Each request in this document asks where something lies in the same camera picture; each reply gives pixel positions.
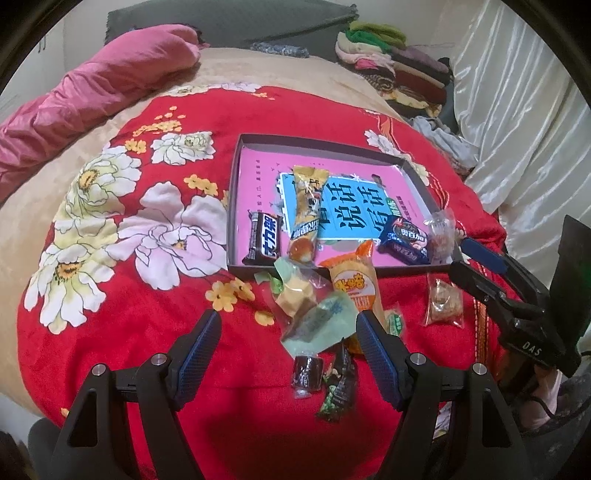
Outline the blue patterned cloth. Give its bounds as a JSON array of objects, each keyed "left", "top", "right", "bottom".
[{"left": 250, "top": 41, "right": 309, "bottom": 59}]

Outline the clear-wrapped yellow cake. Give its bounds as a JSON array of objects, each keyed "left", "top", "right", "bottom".
[{"left": 255, "top": 257, "right": 329, "bottom": 320}]

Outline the white satin curtain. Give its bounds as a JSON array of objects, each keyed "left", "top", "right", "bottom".
[{"left": 450, "top": 0, "right": 591, "bottom": 222}]

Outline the pale grey crumpled cloth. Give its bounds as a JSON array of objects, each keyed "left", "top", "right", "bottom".
[{"left": 409, "top": 115, "right": 481, "bottom": 172}]

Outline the grey headboard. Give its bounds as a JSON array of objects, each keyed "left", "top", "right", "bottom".
[{"left": 105, "top": 0, "right": 359, "bottom": 61}]

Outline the pale green snack packet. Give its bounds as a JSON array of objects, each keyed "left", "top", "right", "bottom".
[{"left": 281, "top": 291, "right": 360, "bottom": 360}]

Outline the clear zip bag of snacks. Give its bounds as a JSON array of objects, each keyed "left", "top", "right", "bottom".
[{"left": 424, "top": 272, "right": 465, "bottom": 329}]

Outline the blue cookie packet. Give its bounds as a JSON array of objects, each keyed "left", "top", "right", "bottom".
[{"left": 379, "top": 216, "right": 432, "bottom": 266}]

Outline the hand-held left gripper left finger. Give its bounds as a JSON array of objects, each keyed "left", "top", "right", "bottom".
[{"left": 48, "top": 309, "right": 222, "bottom": 480}]

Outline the black and green snack packet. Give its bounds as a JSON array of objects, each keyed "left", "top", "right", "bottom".
[{"left": 316, "top": 338, "right": 361, "bottom": 424}]

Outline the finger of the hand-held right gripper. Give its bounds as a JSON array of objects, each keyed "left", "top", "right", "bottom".
[
  {"left": 462, "top": 237, "right": 550, "bottom": 305},
  {"left": 449, "top": 261, "right": 546, "bottom": 324}
]

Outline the long yellow snack packet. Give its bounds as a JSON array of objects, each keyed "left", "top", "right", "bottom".
[{"left": 286, "top": 165, "right": 330, "bottom": 265}]

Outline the orange snack packet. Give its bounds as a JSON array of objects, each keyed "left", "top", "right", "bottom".
[{"left": 320, "top": 240, "right": 385, "bottom": 357}]

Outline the dark brown candy roll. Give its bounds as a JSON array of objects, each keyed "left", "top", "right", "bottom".
[{"left": 290, "top": 354, "right": 325, "bottom": 400}]

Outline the brown chocolate bar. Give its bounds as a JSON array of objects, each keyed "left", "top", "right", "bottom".
[{"left": 243, "top": 211, "right": 283, "bottom": 267}]

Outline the clear bag of brown pastry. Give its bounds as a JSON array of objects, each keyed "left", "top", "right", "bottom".
[{"left": 427, "top": 208, "right": 459, "bottom": 267}]

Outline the pile of folded clothes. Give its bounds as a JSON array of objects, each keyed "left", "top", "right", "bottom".
[{"left": 335, "top": 19, "right": 451, "bottom": 119}]

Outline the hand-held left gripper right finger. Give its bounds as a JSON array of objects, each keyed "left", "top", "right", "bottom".
[{"left": 355, "top": 310, "right": 532, "bottom": 480}]

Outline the red floral blanket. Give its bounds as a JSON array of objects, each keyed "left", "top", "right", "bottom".
[{"left": 16, "top": 85, "right": 522, "bottom": 480}]

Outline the shallow grey cardboard box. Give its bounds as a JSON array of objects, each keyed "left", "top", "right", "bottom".
[{"left": 226, "top": 134, "right": 465, "bottom": 278}]

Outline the pink and blue book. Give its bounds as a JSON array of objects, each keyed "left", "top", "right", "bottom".
[{"left": 236, "top": 147, "right": 432, "bottom": 268}]

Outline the round cracker packet green label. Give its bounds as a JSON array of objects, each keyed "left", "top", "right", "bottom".
[{"left": 384, "top": 302, "right": 408, "bottom": 339}]

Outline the pink quilt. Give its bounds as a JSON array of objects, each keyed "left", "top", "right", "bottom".
[{"left": 0, "top": 24, "right": 202, "bottom": 204}]

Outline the person's right hand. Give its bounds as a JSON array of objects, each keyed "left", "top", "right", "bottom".
[{"left": 522, "top": 367, "right": 563, "bottom": 431}]

